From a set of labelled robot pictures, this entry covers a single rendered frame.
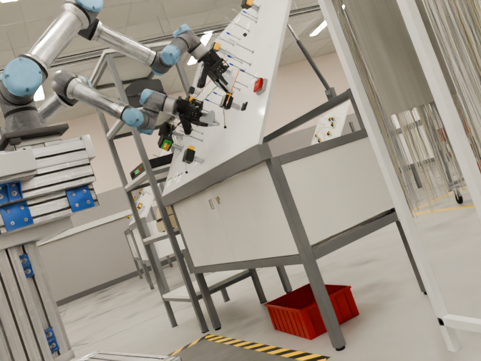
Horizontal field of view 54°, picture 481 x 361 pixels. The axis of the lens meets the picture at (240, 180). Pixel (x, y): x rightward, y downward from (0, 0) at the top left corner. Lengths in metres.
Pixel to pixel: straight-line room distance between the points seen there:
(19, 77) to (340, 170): 1.28
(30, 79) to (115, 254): 7.84
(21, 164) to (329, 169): 1.18
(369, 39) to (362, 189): 0.70
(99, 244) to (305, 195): 7.74
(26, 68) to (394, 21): 1.27
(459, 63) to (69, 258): 8.60
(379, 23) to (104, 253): 8.19
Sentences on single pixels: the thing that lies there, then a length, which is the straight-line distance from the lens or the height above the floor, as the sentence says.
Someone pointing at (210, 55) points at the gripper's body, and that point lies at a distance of 2.16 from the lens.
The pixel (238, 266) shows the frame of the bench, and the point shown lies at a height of 0.38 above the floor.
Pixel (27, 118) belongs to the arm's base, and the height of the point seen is 1.21.
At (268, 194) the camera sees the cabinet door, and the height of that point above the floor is 0.67.
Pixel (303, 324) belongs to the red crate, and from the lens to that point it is 2.19.
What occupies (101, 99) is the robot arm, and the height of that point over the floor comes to 1.27.
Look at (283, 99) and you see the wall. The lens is 10.91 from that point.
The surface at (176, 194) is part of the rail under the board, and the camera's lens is 2.66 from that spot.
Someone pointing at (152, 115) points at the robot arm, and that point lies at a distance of 2.12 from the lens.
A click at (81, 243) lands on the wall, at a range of 9.43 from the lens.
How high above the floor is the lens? 0.68
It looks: 2 degrees up
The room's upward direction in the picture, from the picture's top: 20 degrees counter-clockwise
